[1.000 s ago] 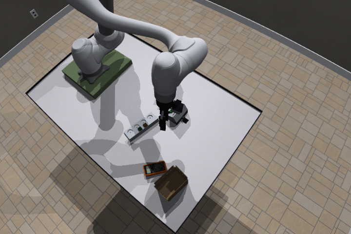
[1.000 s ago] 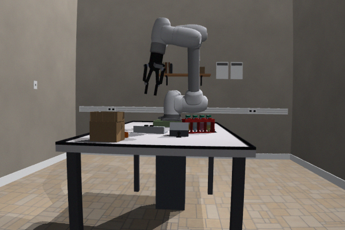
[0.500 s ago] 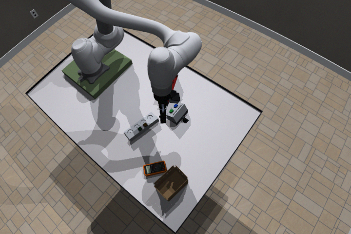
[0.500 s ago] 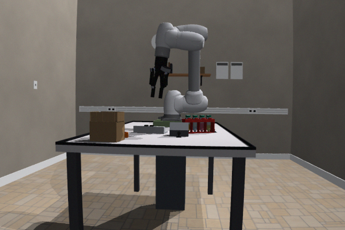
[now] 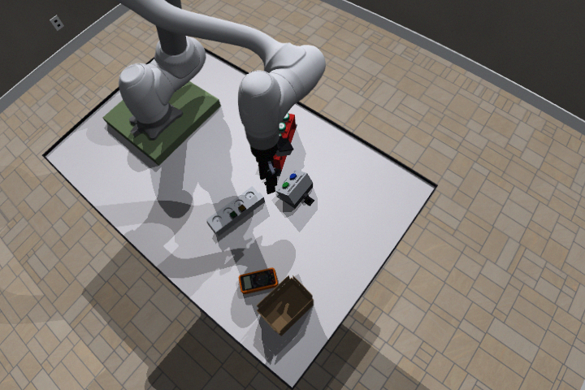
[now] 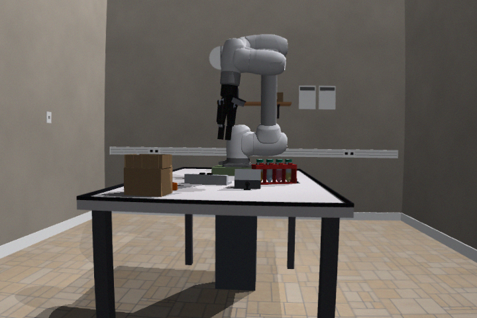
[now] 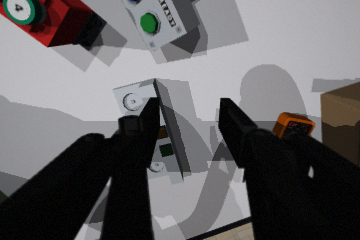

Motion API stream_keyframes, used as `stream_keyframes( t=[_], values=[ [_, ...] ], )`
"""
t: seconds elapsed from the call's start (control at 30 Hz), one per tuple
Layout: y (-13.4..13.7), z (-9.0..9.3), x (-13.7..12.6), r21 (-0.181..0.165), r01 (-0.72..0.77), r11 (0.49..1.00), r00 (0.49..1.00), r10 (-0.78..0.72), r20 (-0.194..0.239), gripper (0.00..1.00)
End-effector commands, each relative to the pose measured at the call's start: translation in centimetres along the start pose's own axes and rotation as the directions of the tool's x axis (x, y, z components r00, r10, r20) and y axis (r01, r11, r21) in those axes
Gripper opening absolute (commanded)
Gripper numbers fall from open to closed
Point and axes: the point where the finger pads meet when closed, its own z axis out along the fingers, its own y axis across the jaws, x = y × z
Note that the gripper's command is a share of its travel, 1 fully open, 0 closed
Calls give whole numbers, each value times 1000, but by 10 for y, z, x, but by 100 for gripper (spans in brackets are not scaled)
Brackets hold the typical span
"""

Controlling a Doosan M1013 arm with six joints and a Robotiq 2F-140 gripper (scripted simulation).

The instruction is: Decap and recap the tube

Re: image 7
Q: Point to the white key panel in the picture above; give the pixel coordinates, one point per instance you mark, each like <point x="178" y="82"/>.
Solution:
<point x="161" y="21"/>

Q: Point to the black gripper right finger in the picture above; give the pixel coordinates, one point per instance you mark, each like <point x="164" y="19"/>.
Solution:
<point x="280" y="207"/>

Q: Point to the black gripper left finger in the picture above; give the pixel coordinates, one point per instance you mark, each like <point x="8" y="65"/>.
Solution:
<point x="55" y="202"/>

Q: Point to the orange digital multimeter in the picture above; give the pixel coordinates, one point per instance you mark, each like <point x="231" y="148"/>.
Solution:
<point x="288" y="124"/>

